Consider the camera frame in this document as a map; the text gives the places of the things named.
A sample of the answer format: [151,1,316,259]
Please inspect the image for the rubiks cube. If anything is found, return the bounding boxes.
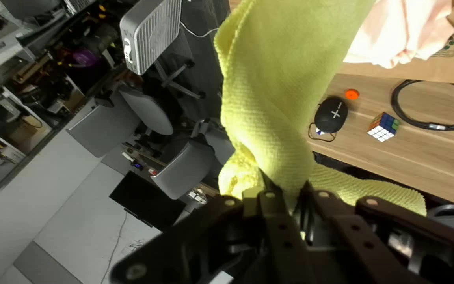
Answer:
[367,112,400,142]

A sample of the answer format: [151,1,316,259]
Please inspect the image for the black coiled cable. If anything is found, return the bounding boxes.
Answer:
[389,79,454,132]

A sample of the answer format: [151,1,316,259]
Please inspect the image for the peach shirt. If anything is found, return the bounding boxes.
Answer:
[343,0,454,69]

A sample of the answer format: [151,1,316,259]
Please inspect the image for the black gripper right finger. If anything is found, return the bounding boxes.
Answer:
[296,183,454,284]

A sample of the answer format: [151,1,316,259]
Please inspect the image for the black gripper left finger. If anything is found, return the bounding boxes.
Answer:
[108,175,310,284]

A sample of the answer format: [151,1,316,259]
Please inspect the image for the white space heater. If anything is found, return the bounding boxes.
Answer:
[119,0,181,76]

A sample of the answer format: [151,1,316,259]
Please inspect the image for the orange small toy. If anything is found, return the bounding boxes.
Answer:
[343,88,359,101]

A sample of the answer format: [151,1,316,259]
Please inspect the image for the yellow shirt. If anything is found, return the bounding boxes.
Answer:
[214,0,425,214]

